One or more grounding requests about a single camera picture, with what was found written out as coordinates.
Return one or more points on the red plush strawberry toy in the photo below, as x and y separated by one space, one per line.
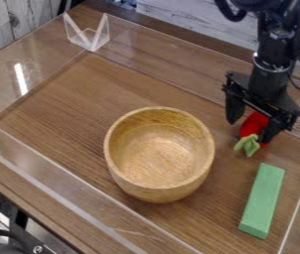
249 132

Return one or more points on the green rectangular block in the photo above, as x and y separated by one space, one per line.
261 202

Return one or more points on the clear acrylic corner bracket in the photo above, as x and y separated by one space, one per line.
87 38

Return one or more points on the wooden bowl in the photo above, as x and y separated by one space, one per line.
160 151

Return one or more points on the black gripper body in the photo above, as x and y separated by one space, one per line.
264 93

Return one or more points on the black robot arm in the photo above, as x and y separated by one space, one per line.
277 53

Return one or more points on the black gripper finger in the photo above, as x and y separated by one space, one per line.
235 107
273 127

